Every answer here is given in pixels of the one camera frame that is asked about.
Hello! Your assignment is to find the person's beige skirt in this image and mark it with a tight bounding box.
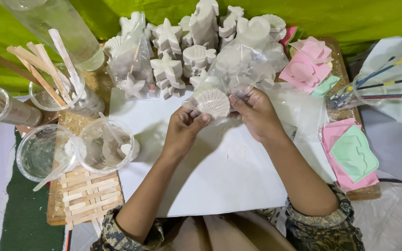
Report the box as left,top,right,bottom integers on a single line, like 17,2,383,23
154,210,296,251

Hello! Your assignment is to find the stack of pink moulds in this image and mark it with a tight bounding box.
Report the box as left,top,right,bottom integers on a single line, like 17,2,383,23
321,117,380,193

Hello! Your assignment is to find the white cloth sheet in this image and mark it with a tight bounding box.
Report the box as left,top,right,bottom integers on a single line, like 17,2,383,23
348,36,402,251

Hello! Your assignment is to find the dark brown wooden stick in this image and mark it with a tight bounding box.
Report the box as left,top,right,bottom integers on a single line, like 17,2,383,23
0,52,44,87

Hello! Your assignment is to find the person's left hand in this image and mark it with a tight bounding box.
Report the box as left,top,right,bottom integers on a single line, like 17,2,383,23
161,106,211,158

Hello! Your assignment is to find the person's patterned dark shirt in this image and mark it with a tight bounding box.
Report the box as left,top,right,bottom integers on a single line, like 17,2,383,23
91,184,365,251

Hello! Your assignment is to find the person's right hand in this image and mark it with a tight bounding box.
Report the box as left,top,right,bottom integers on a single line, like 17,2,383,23
228,87,287,144

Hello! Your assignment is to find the clear cup with water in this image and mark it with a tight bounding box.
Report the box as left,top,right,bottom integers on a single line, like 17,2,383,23
16,124,78,183

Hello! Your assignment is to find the clear packed craft bag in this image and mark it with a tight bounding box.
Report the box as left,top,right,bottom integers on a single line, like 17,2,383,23
107,19,158,102

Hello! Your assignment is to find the heap of clear plastic bags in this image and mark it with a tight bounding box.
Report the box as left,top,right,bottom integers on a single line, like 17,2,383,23
265,82,329,142

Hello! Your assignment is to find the wooden craft stick rack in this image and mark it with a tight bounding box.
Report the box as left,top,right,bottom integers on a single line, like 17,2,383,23
59,167,123,231

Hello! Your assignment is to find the green backdrop cloth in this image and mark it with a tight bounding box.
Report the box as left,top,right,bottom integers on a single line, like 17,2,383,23
0,0,402,96

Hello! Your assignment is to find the black yellow-banded paintbrush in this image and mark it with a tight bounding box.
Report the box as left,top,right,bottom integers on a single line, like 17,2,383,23
348,76,402,92

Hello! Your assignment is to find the white plaster shell figure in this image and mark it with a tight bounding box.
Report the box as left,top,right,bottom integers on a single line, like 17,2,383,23
191,89,231,119

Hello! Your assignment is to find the clear cup holding sticks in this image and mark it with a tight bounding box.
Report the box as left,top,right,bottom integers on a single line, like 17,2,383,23
29,63,106,120

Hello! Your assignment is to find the large clear bottle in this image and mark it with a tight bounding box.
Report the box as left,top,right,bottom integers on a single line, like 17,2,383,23
0,0,105,72

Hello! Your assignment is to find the pile of white plaster figures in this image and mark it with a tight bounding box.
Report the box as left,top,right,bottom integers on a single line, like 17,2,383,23
103,0,288,100

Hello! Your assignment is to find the plaster-smeared clear plastic cup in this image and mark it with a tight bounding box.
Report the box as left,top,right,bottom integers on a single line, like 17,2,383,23
77,117,141,175

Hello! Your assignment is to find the blue-handled paintbrush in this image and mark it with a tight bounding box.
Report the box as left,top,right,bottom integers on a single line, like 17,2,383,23
337,50,402,102

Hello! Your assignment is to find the large mint green mould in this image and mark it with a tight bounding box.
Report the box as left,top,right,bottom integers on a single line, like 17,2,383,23
329,124,380,184

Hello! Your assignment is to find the low wooden table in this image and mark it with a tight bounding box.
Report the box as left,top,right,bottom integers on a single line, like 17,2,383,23
46,36,382,226

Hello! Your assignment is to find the magenta silicone mould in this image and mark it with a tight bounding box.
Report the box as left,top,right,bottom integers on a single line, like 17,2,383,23
279,26,303,49

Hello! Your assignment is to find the large white paper sheet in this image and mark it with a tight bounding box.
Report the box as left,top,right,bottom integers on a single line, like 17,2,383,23
108,87,338,218

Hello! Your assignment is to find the small wooden paintbrush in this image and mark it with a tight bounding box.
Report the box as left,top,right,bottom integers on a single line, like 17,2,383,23
130,43,141,74

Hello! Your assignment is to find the dark green mat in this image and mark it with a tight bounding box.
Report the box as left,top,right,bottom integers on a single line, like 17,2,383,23
0,128,66,251

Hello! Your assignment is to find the clear cup holding paintbrushes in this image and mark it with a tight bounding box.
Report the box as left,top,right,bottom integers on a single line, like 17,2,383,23
325,73,377,111

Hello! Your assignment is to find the pale wooden stick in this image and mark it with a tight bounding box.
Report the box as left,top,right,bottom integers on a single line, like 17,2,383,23
13,46,50,74
26,42,73,104
7,46,67,107

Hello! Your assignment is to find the white plastic spoon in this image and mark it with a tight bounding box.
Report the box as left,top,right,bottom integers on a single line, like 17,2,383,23
98,112,134,156

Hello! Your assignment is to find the thin grey paintbrush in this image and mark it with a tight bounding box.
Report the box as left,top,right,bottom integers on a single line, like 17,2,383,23
370,56,396,78

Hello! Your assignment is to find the white plaster starfish figure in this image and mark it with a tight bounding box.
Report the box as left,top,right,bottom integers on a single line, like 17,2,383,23
120,75,146,100

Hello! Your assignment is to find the pale pink silicone mould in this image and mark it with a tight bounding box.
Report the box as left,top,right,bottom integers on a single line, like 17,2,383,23
288,36,334,65

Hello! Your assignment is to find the small mint green mould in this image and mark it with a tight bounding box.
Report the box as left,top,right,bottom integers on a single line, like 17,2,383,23
311,75,341,98

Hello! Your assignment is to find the empty clear plastic cup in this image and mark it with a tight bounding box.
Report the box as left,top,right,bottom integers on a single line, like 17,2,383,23
0,85,43,127

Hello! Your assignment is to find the clear plastic bag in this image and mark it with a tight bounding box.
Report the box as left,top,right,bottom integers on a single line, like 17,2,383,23
184,36,289,127

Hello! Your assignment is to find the clear plastic spoon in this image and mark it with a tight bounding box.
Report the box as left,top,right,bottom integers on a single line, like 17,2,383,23
33,153,74,192

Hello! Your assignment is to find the plaster-coated wooden stick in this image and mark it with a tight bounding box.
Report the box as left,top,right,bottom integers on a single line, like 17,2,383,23
48,29,87,100

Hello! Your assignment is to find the pink fish silicone mould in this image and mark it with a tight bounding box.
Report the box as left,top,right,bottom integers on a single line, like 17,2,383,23
278,52,333,94

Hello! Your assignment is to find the blue and red paintbrush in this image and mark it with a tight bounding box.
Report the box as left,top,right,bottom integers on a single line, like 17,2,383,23
341,93,402,102

